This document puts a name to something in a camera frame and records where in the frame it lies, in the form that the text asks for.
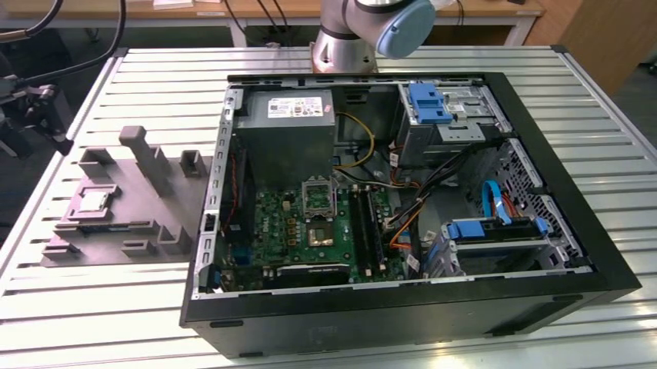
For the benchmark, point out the silver CPU chip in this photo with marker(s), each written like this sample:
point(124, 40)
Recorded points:
point(95, 199)

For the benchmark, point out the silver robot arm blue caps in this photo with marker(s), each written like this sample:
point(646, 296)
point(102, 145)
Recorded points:
point(339, 38)

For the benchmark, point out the grey plastic parts rack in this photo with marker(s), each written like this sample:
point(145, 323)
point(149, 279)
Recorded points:
point(129, 192)

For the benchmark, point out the RAM stick blue label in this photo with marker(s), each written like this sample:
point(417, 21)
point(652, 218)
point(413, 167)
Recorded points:
point(105, 228)

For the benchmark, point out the white box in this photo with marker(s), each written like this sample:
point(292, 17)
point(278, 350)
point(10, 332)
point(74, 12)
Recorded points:
point(174, 4)

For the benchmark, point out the black case fan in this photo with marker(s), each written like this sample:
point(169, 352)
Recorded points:
point(238, 200)

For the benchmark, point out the grey power supply unit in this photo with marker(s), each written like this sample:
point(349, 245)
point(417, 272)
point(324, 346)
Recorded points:
point(282, 153)

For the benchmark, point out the blue card retention latch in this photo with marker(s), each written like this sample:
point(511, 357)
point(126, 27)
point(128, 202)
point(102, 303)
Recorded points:
point(210, 280)

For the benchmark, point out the green Dell motherboard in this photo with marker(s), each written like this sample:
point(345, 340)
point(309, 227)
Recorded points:
point(277, 250)

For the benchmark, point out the black graphics card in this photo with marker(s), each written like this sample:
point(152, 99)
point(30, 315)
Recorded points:
point(313, 274)

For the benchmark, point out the black RAM slot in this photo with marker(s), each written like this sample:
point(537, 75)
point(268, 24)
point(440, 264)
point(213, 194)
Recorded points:
point(377, 230)
point(361, 230)

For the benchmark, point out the blue disk carrier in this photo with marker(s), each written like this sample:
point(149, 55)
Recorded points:
point(429, 104)

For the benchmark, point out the black open PC case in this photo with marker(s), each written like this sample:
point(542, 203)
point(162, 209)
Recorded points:
point(360, 319)

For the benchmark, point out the grey metal drive cage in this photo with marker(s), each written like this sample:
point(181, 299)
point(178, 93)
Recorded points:
point(463, 134)

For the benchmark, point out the hard disk in blue carrier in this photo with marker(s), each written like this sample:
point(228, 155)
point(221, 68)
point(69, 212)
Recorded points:
point(468, 230)

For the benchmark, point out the grey metal disk bay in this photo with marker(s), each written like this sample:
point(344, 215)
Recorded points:
point(503, 257)

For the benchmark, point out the wooden cabinet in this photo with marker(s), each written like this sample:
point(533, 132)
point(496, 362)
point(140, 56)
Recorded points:
point(606, 38)

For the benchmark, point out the wooden desk white frame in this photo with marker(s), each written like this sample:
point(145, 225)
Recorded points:
point(170, 14)

